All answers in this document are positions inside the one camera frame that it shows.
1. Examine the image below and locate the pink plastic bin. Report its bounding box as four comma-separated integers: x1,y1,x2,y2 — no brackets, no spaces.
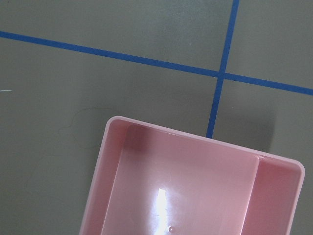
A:
79,116,305,235

